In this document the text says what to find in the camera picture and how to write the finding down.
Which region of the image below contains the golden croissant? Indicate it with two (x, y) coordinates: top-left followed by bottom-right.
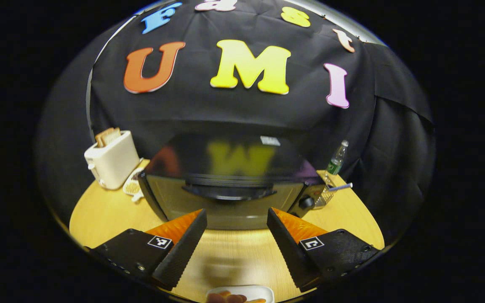
(218, 290), (267, 303)

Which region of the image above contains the black backdrop cloth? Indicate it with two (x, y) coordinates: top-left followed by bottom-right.
(36, 0), (437, 245)

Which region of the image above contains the white divided dish with beans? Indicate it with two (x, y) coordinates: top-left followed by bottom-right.
(123, 167), (146, 203)

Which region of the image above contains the black electric oven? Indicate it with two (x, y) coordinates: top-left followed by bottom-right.
(138, 134), (331, 231)

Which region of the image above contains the small wire basket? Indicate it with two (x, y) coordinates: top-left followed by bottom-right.
(313, 176), (336, 210)

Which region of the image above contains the white toaster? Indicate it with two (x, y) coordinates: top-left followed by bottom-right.
(84, 130), (141, 191)

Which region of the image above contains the green plastic bottle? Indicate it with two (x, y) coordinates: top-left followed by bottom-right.
(326, 140), (349, 176)

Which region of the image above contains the white rectangular plate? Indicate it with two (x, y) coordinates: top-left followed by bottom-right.
(206, 285), (275, 303)

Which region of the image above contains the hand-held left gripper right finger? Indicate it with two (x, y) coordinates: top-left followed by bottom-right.
(266, 207), (381, 292)

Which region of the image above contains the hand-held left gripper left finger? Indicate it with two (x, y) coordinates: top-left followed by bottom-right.
(85, 208), (208, 291)

